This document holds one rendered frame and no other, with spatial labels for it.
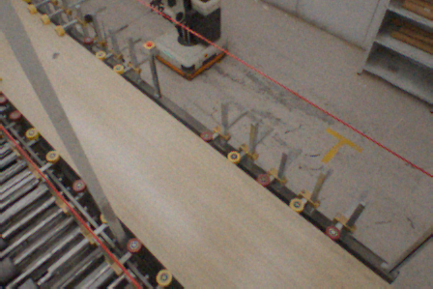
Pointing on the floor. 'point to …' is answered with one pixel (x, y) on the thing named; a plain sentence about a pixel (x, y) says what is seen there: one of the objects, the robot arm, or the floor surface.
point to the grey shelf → (394, 68)
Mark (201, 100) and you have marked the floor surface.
